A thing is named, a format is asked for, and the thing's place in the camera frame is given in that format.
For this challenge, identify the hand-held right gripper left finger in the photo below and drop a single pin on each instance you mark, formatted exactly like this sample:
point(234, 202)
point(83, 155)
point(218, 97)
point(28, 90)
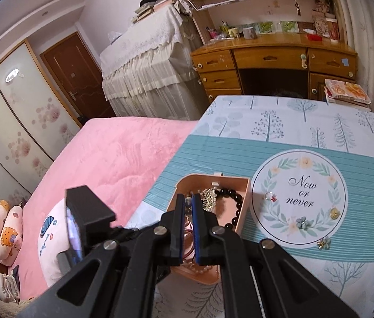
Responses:
point(180, 232)

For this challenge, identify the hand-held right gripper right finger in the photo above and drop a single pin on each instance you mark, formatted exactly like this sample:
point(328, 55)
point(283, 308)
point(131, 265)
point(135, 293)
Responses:
point(197, 232)

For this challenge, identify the pink plastic box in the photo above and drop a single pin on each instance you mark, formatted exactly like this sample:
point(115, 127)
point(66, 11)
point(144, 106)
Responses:
point(200, 182)

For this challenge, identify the white embroidered pillow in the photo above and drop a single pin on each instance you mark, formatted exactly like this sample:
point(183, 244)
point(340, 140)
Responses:
point(51, 238)

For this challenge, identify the pink fluffy blanket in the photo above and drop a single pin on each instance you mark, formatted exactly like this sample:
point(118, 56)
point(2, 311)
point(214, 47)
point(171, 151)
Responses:
point(107, 159)

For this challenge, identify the pink cartoon neck pillow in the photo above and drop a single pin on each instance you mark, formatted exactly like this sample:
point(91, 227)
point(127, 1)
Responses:
point(4, 235)

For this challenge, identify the blue flower earring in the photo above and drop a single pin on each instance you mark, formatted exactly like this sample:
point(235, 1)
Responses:
point(303, 222)

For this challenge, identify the folded clothes pile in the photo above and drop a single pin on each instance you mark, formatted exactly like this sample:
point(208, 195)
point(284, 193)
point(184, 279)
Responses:
point(4, 286)

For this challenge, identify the floral sliding wardrobe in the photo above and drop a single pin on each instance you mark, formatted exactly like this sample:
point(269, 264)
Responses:
point(14, 112)

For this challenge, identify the gold flower brooch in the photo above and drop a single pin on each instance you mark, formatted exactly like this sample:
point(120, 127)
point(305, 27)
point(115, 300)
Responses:
point(323, 243)

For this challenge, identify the round gold earring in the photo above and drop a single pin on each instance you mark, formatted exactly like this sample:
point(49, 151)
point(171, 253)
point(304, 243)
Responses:
point(334, 212)

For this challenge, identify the brown wooden door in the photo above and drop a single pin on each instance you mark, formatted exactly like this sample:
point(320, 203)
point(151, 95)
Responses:
point(74, 73)

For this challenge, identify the tree print tablecloth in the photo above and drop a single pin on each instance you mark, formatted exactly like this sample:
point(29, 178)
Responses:
point(306, 122)

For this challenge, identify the lace-covered piano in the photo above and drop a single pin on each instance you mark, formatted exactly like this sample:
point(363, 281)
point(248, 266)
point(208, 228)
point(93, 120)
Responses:
point(147, 59)

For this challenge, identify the wooden desk with drawers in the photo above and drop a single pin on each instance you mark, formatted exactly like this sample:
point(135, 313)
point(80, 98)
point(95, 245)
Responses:
point(266, 56)

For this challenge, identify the stack of floral books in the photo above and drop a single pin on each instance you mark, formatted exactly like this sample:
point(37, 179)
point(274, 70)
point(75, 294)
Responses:
point(349, 91)

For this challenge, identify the wooden desk hutch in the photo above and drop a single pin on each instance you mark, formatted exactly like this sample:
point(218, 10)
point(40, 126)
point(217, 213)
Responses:
point(203, 23)

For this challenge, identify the pile of books with hat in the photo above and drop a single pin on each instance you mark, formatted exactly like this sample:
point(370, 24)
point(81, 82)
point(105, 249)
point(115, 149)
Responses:
point(150, 8)

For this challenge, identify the green picture card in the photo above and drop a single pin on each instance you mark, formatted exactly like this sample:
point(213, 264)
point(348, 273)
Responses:
point(266, 27)
point(288, 26)

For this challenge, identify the red tissue box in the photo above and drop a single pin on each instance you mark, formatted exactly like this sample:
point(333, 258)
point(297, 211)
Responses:
point(314, 37)

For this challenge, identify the floral paper box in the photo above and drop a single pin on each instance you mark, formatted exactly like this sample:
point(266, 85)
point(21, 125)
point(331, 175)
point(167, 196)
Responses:
point(320, 23)

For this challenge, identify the cream leaf print curtain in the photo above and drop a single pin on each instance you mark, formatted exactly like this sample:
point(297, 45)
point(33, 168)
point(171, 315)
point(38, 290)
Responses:
point(372, 39)

